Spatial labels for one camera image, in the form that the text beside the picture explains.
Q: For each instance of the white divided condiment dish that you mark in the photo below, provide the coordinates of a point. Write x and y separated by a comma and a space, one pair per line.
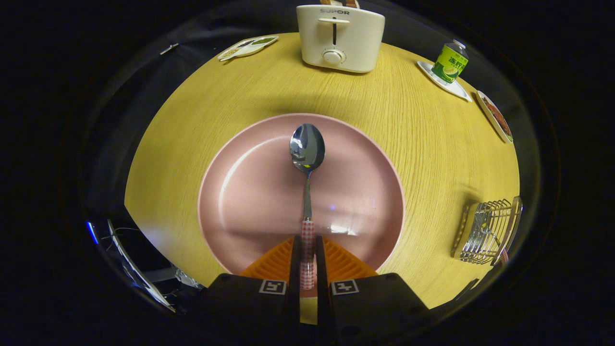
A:
250, 47

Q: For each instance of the brown meat piece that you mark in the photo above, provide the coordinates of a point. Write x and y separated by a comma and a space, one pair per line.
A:
498, 118

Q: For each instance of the silver clip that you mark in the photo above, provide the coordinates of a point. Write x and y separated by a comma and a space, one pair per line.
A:
169, 48

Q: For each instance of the pink plate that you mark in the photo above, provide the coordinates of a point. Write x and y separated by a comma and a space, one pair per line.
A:
250, 192

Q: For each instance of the white sneaker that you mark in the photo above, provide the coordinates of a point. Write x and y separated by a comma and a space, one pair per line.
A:
188, 279

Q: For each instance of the perforated metal basket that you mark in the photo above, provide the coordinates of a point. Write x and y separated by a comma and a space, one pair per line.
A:
483, 235

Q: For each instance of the white square coaster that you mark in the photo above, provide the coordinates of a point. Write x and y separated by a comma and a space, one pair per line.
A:
457, 90

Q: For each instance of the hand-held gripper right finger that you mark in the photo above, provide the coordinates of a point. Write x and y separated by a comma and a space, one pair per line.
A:
375, 307

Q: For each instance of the white toaster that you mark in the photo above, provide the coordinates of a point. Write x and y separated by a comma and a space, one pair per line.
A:
350, 38

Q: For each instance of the silver laptop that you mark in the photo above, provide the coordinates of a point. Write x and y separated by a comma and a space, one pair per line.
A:
126, 261

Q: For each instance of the green label drink bottle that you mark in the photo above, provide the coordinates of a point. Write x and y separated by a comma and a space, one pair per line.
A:
450, 60

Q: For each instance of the white food plate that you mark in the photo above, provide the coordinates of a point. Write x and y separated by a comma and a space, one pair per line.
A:
495, 127

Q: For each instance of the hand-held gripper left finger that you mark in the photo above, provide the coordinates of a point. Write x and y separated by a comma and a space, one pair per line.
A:
245, 302

